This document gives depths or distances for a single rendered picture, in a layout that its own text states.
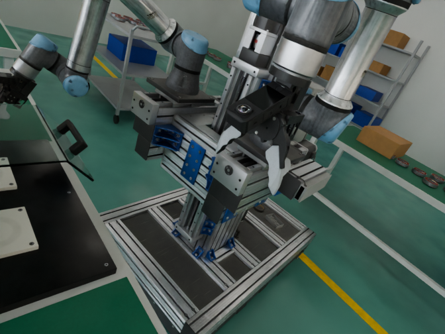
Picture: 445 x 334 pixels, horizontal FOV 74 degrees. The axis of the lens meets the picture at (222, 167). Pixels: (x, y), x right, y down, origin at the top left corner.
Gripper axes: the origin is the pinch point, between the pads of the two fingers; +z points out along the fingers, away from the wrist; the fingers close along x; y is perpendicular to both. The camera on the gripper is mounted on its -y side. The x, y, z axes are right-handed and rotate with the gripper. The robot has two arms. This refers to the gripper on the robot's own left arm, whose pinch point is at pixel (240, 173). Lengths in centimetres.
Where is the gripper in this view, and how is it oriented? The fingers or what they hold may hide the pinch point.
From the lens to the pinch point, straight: 55.8
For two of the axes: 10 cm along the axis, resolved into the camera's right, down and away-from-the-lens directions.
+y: 6.3, -1.7, 7.6
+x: -7.0, -5.4, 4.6
